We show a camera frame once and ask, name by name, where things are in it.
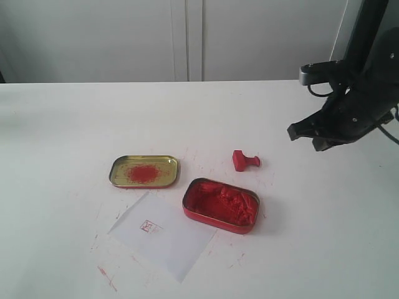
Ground red stamp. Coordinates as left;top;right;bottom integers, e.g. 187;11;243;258
233;150;261;172

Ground dark vertical post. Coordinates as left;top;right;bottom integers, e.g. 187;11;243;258
343;0;389;72

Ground white cabinet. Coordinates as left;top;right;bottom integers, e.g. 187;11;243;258
1;1;360;83

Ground white paper sheet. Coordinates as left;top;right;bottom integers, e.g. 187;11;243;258
109;192;216;283

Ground gold tin lid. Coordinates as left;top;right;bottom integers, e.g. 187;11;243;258
108;155;180;189

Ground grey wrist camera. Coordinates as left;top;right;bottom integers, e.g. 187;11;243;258
299;60;346;86

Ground red ink tin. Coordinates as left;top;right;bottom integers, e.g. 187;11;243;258
182;178;260;235

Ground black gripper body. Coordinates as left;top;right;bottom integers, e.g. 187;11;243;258
324;27;398;145

